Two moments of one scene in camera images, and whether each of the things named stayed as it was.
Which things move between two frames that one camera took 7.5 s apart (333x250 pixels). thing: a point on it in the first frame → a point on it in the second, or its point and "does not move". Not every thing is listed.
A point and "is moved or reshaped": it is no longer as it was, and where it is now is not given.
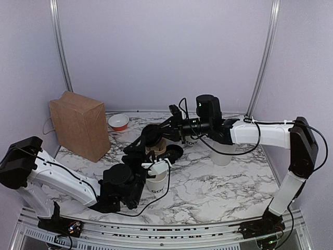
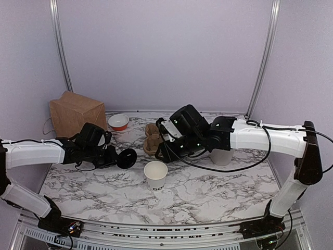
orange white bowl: x=118 y=122 does not move
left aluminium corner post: x=56 y=19 does not move
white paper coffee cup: x=157 y=184 does not move
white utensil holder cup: x=221 y=159 does not move
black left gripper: x=131 y=151 → x=112 y=156
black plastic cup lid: x=152 y=134 is moved or reshaped
